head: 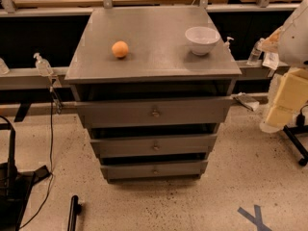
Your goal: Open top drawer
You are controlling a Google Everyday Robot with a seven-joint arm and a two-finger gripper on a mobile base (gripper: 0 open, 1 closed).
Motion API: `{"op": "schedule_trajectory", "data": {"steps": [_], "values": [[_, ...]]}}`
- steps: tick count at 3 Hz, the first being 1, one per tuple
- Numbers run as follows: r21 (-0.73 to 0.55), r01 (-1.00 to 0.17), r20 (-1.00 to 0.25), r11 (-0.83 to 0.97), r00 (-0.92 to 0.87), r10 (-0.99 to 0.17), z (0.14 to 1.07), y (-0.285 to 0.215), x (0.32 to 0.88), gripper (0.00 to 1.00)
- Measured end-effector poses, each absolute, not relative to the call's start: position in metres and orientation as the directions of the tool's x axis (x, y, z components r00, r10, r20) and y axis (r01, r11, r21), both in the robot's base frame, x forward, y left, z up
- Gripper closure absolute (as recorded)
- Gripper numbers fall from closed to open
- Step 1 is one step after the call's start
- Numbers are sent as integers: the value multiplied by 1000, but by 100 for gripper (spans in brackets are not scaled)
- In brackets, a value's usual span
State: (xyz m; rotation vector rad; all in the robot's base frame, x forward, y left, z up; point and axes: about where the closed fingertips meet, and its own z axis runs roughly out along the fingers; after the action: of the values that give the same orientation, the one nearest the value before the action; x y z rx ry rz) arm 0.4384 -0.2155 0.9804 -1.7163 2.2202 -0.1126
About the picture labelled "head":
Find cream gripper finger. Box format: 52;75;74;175
274;68;308;112
259;104;294;133

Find grey top drawer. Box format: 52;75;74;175
76;97;232;128

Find grey drawer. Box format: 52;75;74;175
90;134;217;158
101;160;208;181
76;97;232;128

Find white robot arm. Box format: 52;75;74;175
260;0;308;133

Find grey bottom drawer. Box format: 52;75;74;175
101;160;208;181

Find grey drawer cabinet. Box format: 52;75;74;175
64;5;243;184

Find grey middle drawer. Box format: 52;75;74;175
90;134;217;158

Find black wheeled stand leg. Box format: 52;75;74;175
283;105;308;167

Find crumpled plastic packet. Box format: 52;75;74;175
234;92;259;112

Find white wipes packet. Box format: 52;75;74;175
263;52;279;70

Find clear water bottle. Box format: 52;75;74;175
246;38;264;65

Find small pump bottle right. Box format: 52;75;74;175
224;37;234;53

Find blue tape cross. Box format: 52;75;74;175
238;205;272;231

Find white bowl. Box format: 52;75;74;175
185;26;220;56

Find orange fruit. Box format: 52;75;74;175
112;40;129;59

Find black tube on floor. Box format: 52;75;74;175
67;195;82;231

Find clear pump bottle left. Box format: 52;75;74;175
34;53;54;77

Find black stand base left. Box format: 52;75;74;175
0;116;51;231

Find clear bottle far left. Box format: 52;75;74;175
0;58;10;75

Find black cable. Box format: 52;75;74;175
18;77;64;230

